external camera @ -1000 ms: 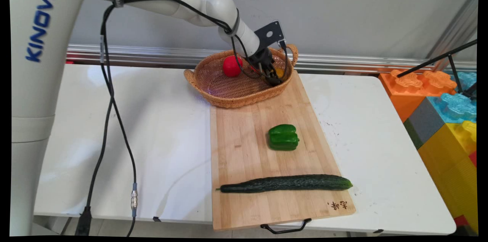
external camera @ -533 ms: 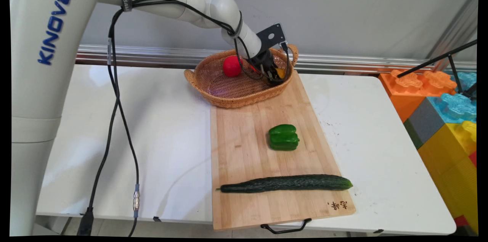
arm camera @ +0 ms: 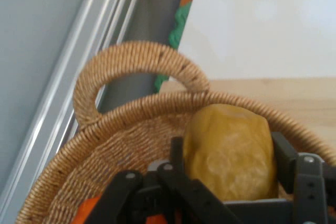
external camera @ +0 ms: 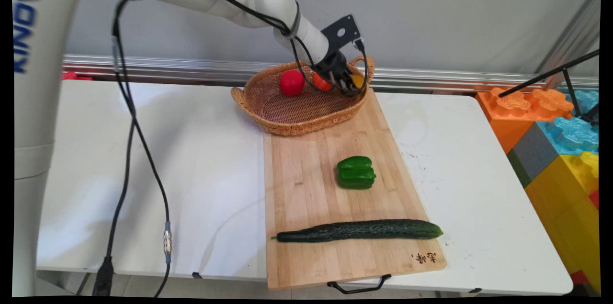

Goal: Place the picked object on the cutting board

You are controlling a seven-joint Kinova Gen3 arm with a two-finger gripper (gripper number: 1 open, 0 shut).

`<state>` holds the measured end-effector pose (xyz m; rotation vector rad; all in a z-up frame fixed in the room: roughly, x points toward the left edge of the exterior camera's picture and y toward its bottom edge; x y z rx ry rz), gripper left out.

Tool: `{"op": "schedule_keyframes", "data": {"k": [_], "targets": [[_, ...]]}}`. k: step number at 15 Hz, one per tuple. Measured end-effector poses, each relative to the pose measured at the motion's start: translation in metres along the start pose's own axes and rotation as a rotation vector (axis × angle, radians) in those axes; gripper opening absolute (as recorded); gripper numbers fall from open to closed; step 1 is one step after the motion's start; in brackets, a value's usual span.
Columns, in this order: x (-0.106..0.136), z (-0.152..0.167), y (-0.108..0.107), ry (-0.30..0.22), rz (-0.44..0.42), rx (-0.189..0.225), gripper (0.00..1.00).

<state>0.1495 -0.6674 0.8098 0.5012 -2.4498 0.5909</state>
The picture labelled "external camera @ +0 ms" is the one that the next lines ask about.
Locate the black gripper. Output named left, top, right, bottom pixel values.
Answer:
left=314, top=52, right=363, bottom=98

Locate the red-orange tomato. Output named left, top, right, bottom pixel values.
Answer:
left=312, top=72, right=333, bottom=92

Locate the red apple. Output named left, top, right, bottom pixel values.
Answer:
left=280, top=70, right=306, bottom=98

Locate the woven wicker basket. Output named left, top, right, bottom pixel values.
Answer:
left=231, top=55, right=375, bottom=136

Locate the green bell pepper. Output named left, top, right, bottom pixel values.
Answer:
left=336, top=156, right=377, bottom=190

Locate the wooden cutting board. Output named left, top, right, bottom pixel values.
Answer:
left=263, top=89, right=448, bottom=291

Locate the dark green cucumber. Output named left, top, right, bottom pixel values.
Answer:
left=271, top=219, right=444, bottom=243

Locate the orange foam block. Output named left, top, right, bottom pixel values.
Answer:
left=475, top=86, right=574, bottom=154

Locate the gray foam block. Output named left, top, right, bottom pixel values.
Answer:
left=507, top=122, right=559, bottom=188

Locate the black tripod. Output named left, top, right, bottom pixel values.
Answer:
left=498, top=49, right=600, bottom=125

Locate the blue foam block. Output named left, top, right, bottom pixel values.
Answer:
left=536, top=90, right=600, bottom=156

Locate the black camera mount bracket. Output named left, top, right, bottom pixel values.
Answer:
left=320, top=14, right=363, bottom=52

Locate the aluminium rail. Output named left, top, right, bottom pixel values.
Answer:
left=62, top=54, right=600, bottom=93

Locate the black cutting board handle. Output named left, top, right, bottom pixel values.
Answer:
left=327, top=274, right=392, bottom=294

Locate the black cable with silver connector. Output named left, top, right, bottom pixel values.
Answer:
left=111, top=0, right=173, bottom=297

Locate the slanted aluminium post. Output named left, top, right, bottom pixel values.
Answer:
left=534, top=0, right=602, bottom=75

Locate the thick black cable with plug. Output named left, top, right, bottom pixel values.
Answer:
left=92, top=120, right=137, bottom=296

